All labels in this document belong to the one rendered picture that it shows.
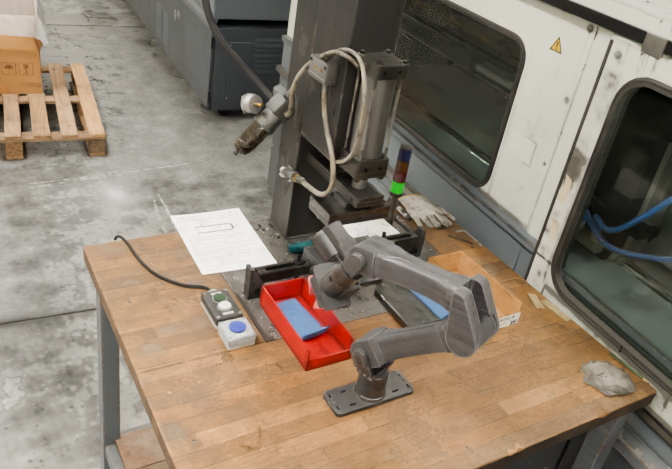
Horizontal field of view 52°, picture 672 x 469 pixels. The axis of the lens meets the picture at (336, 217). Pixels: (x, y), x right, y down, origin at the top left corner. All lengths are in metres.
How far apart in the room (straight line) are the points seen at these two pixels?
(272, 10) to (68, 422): 3.07
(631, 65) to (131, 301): 1.32
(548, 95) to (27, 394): 2.06
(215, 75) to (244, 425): 3.61
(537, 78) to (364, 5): 0.71
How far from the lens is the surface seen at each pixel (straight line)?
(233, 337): 1.57
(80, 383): 2.81
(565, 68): 2.03
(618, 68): 1.84
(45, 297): 3.22
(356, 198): 1.65
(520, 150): 2.16
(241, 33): 4.77
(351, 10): 1.58
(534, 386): 1.71
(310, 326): 1.66
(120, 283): 1.77
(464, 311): 1.23
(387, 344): 1.40
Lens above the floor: 1.96
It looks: 30 degrees down
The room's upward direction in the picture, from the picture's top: 10 degrees clockwise
